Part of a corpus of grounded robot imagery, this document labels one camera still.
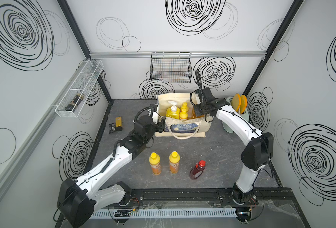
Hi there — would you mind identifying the amber dish soap bottle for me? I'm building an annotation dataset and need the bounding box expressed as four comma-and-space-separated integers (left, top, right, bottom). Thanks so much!
192, 109, 204, 118

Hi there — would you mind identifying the cream canvas shopping bag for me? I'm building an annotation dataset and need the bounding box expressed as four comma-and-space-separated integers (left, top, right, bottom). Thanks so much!
155, 93, 213, 140

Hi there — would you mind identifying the orange bottle yellow cap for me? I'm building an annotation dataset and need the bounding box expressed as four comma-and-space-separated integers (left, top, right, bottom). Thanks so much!
169, 151, 180, 174
179, 108, 188, 121
149, 153, 162, 175
180, 102, 189, 112

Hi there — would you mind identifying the yellow pump soap bottle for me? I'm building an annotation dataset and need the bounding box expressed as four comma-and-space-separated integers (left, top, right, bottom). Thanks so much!
166, 101, 180, 119

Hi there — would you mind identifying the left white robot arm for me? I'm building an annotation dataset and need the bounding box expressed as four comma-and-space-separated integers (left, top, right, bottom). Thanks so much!
57, 104, 166, 228

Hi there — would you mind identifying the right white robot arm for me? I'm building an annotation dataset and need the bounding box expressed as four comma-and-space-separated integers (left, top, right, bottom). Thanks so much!
193, 71, 273, 205

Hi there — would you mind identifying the yellow toast slice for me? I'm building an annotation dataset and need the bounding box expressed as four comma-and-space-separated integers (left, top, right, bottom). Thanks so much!
231, 94, 241, 113

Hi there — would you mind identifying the yellow black small device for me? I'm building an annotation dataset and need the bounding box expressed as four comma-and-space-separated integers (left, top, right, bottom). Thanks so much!
109, 117, 123, 134

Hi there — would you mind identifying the orange toast slice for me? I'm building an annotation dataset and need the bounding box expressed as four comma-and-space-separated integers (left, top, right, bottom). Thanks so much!
240, 95, 248, 114

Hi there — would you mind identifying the red liquid bottle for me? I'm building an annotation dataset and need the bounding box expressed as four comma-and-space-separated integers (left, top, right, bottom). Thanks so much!
189, 160, 206, 180

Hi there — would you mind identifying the dark bottle in shelf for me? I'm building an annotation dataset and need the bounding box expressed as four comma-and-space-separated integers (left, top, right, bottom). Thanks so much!
64, 94, 84, 111

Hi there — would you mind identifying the black wire wall basket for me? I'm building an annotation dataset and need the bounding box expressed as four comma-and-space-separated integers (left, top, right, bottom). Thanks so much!
149, 52, 193, 83

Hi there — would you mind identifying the white wire wall shelf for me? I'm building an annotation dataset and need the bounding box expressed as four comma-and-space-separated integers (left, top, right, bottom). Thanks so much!
55, 59, 103, 118

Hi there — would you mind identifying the grey slotted cable duct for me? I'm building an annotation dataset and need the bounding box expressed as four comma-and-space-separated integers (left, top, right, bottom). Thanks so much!
91, 208, 237, 219

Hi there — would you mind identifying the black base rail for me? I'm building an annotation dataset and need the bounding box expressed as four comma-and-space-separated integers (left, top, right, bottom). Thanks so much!
131, 187, 298, 207

